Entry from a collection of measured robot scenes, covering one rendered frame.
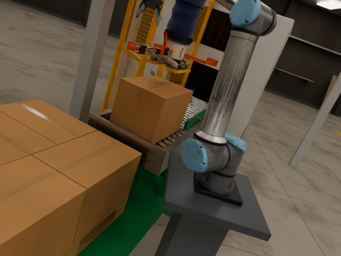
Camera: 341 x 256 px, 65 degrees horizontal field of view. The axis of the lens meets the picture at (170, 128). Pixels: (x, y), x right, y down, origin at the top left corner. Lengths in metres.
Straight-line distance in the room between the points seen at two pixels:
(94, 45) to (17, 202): 1.97
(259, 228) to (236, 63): 0.73
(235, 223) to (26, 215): 0.88
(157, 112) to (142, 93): 0.18
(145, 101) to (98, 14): 1.26
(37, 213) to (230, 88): 0.96
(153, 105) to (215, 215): 0.99
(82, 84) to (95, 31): 0.57
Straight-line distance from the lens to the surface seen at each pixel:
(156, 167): 1.99
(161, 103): 1.91
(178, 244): 1.51
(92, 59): 2.98
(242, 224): 1.29
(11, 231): 1.24
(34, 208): 1.33
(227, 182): 1.36
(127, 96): 2.04
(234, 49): 1.11
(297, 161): 4.75
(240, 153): 1.31
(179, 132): 2.56
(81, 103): 3.13
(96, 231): 2.00
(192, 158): 1.16
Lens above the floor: 1.44
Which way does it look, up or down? 21 degrees down
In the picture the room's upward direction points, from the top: 20 degrees clockwise
